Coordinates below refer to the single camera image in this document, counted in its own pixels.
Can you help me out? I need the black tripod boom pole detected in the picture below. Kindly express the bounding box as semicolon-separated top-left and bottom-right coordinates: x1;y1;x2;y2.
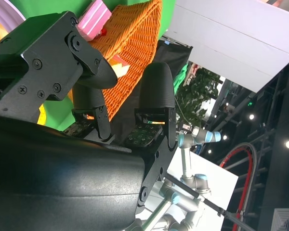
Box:
165;173;256;231

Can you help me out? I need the grey hose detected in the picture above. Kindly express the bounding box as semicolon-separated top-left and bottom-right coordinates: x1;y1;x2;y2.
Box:
221;142;260;188

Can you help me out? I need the plain golden ring bread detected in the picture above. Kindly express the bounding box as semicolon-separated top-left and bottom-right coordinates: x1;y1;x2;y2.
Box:
37;104;49;126

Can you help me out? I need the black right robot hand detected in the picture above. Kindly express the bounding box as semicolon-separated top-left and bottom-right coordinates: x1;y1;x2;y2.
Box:
0;11;179;231

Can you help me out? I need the black backdrop curtain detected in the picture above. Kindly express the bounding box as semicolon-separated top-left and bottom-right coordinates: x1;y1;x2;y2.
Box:
110;39;193;145

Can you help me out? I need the red hose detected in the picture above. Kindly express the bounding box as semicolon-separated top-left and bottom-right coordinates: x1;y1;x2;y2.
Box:
219;147;254;231

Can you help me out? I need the green tablecloth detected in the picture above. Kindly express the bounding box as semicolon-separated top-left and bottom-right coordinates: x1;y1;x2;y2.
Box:
13;0;176;132

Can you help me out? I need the square ceiling air vent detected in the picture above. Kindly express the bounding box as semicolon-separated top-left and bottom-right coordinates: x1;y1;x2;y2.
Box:
272;208;289;231

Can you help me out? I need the green leafy plant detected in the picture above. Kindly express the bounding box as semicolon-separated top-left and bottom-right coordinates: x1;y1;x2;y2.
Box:
174;68;221;127

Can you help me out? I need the pink cake slice with cherry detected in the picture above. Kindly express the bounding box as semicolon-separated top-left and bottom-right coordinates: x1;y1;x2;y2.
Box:
77;0;113;41

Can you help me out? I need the pink yellow striped cake slice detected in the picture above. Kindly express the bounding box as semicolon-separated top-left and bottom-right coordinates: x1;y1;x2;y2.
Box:
110;54;131;78

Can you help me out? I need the white round plate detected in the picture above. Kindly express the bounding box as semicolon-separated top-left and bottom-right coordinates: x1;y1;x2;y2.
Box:
0;0;26;33

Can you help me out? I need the orange wicker basket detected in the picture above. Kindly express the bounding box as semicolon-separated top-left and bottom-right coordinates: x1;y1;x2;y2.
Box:
86;0;163;121

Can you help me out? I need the green hanging cloth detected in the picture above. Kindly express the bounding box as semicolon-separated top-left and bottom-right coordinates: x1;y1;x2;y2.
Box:
172;64;191;97

